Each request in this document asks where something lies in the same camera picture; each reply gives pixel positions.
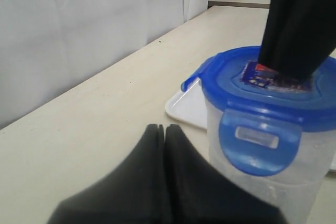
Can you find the clear plastic tall container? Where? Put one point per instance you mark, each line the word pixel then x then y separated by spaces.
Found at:
pixel 274 160

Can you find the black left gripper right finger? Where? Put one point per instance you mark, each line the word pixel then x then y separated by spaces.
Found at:
pixel 200 194

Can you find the white rectangular plastic tray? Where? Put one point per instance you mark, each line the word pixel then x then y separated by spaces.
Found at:
pixel 189 106

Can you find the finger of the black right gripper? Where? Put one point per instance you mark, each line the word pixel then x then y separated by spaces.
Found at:
pixel 307 39
pixel 277 18

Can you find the blue plastic snap lid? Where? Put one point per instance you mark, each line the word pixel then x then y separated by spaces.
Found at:
pixel 234 80

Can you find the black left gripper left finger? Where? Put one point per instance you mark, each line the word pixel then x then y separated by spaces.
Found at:
pixel 135 192

